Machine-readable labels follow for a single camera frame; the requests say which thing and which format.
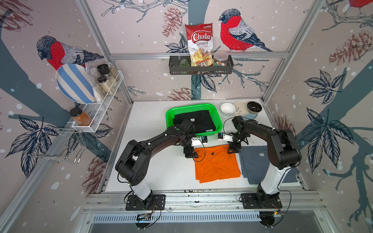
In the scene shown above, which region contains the black t-shirt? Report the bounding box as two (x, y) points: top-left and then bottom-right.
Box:
(173, 110), (216, 133)

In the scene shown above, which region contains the orange t-shirt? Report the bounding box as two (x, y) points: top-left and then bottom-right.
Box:
(195, 144), (241, 183)

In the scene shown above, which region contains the grey t-shirt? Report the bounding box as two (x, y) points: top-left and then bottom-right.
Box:
(238, 145), (299, 185)

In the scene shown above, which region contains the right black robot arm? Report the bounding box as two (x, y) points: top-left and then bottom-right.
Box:
(227, 116), (301, 207)

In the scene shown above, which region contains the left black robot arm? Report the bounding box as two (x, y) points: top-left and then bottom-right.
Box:
(115, 119), (203, 204)

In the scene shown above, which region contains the green plastic basket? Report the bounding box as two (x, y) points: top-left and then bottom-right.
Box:
(166, 103), (223, 136)

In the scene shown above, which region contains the white small bowl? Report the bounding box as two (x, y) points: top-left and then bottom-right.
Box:
(220, 103), (236, 115)

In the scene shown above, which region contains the beige and blue plate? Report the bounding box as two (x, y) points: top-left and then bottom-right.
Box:
(233, 101), (257, 119)

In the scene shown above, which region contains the black bowl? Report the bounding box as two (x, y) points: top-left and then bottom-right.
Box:
(247, 101), (262, 114)

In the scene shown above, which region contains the clear plastic jar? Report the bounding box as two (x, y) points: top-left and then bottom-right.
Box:
(213, 51), (229, 67)

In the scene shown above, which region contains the green glass object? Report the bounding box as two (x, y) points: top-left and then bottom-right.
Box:
(178, 59), (190, 67)

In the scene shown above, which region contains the red cassava chips bag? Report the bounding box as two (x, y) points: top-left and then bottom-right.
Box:
(185, 23), (213, 67)

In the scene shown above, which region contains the black lid spice jar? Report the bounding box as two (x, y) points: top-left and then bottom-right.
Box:
(97, 76), (115, 95)
(97, 64), (118, 87)

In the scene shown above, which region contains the orange spice jar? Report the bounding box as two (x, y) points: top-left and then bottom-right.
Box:
(69, 107), (92, 126)

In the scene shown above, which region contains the blue striped plate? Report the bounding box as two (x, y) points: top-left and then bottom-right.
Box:
(55, 64), (95, 104)

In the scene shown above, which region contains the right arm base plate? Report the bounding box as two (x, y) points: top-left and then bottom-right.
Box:
(239, 193), (283, 209)

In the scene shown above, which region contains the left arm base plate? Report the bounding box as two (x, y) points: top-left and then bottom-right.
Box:
(125, 194), (166, 211)

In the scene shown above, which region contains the black wall shelf basket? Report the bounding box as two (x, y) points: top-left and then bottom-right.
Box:
(169, 55), (234, 75)

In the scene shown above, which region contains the white wire wall rack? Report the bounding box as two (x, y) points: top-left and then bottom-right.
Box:
(72, 71), (124, 133)

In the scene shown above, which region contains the chrome wire hook rack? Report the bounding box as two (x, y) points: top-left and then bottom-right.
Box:
(28, 128), (86, 164)

